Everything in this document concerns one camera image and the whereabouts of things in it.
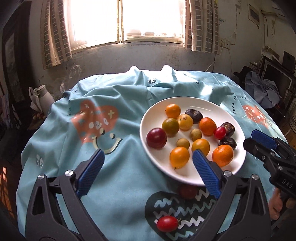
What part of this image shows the small orange tomato on plate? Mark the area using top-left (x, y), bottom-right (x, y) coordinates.
top-left (165, 104), bottom-right (181, 119)

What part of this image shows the small water chestnut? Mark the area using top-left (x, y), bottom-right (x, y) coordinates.
top-left (185, 109), bottom-right (203, 124)

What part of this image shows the orange round tomato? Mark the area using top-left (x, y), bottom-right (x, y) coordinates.
top-left (191, 138), bottom-right (210, 157)

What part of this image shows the person's right hand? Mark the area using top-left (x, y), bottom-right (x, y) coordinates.
top-left (268, 188), bottom-right (295, 220)

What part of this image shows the large orange mandarin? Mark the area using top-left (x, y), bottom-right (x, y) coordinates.
top-left (212, 145), bottom-right (234, 167)

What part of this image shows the dark red plum tomato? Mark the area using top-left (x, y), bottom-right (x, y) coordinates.
top-left (146, 128), bottom-right (167, 149)

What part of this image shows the checkered curtain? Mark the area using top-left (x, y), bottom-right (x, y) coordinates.
top-left (40, 0), bottom-right (72, 69)
top-left (184, 0), bottom-right (219, 54)

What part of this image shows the large water chestnut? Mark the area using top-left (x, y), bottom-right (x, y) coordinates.
top-left (219, 137), bottom-right (237, 150)

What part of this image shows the white grey kettle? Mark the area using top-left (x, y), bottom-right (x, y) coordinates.
top-left (29, 85), bottom-right (55, 116)

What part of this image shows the bright window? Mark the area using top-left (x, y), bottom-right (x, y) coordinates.
top-left (63, 1), bottom-right (186, 52)

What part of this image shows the pile of blue clothes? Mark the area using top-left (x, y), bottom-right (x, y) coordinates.
top-left (245, 71), bottom-right (280, 109)

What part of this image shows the green orange tomato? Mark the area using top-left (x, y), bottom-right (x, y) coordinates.
top-left (162, 118), bottom-right (180, 138)

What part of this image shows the right checkered curtain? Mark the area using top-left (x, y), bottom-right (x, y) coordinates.
top-left (184, 0), bottom-right (219, 54)

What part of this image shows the left checkered curtain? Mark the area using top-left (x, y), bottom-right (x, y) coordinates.
top-left (40, 0), bottom-right (72, 69)

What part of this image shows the yellow spotted fruit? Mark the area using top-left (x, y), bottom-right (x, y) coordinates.
top-left (177, 114), bottom-right (193, 131)

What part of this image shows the small green kumquat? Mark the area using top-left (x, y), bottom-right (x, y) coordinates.
top-left (190, 128), bottom-right (202, 142)

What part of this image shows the large orange yellow tomato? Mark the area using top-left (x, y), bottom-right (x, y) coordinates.
top-left (169, 147), bottom-right (190, 169)

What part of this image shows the white oval plate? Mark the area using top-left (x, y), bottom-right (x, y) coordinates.
top-left (139, 96), bottom-right (246, 186)

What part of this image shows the light blue patterned tablecloth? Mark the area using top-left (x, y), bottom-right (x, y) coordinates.
top-left (16, 66), bottom-right (284, 240)

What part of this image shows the small tan kumquat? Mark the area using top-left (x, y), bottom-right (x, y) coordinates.
top-left (176, 138), bottom-right (190, 149)

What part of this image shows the red cherry tomato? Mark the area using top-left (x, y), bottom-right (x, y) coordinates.
top-left (179, 184), bottom-right (198, 200)
top-left (214, 126), bottom-right (227, 140)
top-left (157, 216), bottom-right (179, 232)

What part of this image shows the wall power socket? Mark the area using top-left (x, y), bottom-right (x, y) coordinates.
top-left (219, 39), bottom-right (231, 50)

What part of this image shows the mandarin on plate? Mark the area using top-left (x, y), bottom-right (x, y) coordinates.
top-left (199, 117), bottom-right (217, 136)

